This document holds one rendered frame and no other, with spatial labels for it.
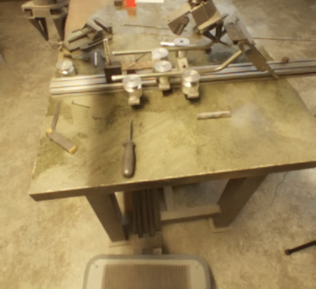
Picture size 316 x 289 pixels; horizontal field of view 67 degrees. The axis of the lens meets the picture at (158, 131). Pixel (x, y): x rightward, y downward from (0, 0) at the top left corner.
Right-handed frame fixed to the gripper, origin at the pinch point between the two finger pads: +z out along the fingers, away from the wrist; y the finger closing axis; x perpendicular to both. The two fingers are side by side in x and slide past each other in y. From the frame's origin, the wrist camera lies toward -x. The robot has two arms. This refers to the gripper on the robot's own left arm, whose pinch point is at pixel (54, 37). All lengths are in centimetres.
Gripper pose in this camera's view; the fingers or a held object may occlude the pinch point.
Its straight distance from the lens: 79.6
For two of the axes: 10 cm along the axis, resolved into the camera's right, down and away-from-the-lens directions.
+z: -0.1, 7.5, 6.6
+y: -10.0, -0.4, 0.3
